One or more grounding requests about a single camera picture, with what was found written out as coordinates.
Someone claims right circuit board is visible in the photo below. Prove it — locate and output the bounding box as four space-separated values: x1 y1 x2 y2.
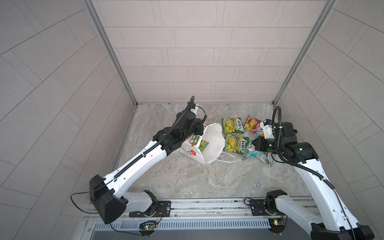
268 218 286 234

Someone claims mango Fox's candy packet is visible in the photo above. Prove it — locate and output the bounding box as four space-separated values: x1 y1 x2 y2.
199 140 209 152

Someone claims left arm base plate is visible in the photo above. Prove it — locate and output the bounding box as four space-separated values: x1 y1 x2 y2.
129 201 172 218

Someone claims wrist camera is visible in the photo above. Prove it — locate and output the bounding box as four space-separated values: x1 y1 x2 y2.
260 119 275 139
190 104 199 116

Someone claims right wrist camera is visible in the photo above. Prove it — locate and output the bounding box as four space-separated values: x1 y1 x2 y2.
260 119 275 139

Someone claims circuit board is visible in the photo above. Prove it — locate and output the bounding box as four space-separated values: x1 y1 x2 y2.
268 218 286 234
139 221 157 231

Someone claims orange pink Fox's candy packet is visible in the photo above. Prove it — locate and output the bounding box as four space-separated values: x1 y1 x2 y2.
244 116 261 134

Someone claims white paper bag red flower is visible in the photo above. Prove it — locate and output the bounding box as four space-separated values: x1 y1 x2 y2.
179 122 236 165

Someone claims left black cable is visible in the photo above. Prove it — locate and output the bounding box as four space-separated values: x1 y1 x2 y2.
70 182 106 214

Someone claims left circuit board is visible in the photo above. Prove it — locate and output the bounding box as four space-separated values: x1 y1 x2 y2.
139 221 157 231

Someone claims teal candy packet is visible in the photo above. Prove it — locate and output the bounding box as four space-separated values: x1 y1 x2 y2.
242 133 274 167

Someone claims green yellow Fox's candy packet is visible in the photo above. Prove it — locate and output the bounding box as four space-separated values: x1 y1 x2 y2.
223 118 244 134

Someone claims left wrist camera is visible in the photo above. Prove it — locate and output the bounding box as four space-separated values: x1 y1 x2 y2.
190 104 199 116

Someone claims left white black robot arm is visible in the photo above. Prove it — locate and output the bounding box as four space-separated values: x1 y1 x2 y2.
90 103 205 224

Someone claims aluminium mounting rail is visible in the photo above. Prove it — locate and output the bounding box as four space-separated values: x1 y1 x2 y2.
116 198 272 220

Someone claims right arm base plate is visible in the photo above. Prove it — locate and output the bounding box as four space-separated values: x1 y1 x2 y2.
244 199 285 217

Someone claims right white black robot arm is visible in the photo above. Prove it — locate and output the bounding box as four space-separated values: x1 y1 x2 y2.
252 120 375 240

